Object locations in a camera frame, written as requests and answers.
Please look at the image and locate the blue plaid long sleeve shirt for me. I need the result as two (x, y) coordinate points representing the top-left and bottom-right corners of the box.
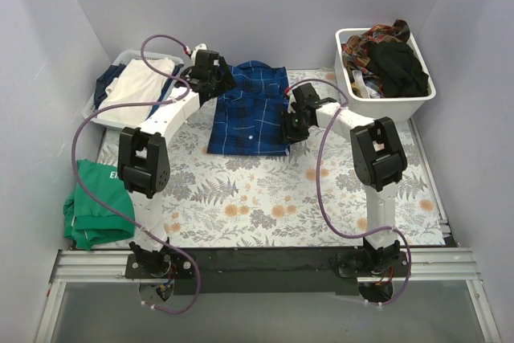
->
(207, 60), (289, 157)

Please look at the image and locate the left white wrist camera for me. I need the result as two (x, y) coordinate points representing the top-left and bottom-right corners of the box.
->
(190, 43), (208, 61)

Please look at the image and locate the black crumpled shirt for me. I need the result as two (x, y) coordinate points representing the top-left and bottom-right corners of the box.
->
(366, 41), (429, 98)

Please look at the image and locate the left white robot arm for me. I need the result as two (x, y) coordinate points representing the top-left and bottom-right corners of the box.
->
(117, 43), (235, 279)

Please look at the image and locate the floral patterned table mat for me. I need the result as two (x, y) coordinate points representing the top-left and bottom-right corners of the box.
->
(97, 71), (447, 248)

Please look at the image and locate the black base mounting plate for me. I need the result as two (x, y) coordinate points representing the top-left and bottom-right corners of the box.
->
(124, 247), (407, 296)

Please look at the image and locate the brown plaid crumpled shirt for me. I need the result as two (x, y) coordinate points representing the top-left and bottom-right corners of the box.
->
(341, 19), (410, 77)

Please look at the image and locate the white crumpled garment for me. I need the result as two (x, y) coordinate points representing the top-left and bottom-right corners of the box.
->
(352, 70), (381, 99)

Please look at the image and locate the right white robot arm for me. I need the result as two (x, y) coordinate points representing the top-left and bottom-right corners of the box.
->
(281, 79), (407, 277)

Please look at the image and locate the folded white shirt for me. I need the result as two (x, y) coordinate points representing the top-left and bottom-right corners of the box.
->
(97, 59), (169, 127)

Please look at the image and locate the folded green shirt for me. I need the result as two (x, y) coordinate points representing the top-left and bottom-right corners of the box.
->
(63, 160), (135, 251)

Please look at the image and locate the aluminium rail frame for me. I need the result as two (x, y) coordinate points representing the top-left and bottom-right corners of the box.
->
(37, 123), (502, 342)

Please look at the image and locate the white plastic bin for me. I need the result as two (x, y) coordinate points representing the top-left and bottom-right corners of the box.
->
(334, 27), (436, 123)

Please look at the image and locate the folded navy shirt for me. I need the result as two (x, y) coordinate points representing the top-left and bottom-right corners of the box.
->
(94, 64), (172, 118)

